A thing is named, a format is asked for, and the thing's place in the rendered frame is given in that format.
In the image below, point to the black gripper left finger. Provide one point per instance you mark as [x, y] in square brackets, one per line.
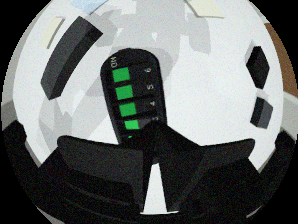
[129, 162]

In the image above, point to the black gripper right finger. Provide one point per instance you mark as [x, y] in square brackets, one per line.
[183, 163]

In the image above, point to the dark grey switch controller unit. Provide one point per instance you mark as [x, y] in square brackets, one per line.
[133, 91]

